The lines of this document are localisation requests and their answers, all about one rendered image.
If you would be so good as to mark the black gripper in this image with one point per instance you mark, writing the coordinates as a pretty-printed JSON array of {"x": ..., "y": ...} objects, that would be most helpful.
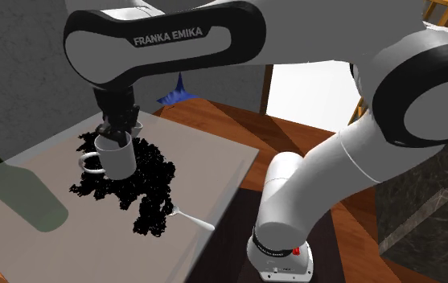
[{"x": 114, "y": 105}]

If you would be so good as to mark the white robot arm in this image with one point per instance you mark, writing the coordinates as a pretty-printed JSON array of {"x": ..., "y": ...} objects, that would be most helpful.
[{"x": 325, "y": 168}]

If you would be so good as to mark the small white cup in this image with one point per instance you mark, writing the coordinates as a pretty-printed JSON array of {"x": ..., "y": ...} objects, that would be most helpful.
[{"x": 137, "y": 127}]

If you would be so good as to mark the white mug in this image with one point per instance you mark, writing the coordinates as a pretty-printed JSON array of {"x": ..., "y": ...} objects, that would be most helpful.
[{"x": 118, "y": 161}]

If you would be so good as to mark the blue pointed object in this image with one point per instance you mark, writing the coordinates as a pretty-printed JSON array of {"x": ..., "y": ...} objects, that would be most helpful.
[{"x": 177, "y": 94}]

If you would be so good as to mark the grey table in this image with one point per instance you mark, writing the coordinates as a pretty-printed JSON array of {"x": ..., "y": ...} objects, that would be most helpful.
[{"x": 208, "y": 164}]

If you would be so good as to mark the green glass bottle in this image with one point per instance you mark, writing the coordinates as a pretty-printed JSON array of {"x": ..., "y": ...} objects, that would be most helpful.
[{"x": 27, "y": 192}]

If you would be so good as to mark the white spoon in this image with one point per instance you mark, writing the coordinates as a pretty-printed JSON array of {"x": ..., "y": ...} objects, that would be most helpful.
[{"x": 192, "y": 220}]

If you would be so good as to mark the dark marble counter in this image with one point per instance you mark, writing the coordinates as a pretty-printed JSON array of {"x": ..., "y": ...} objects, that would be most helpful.
[{"x": 431, "y": 211}]

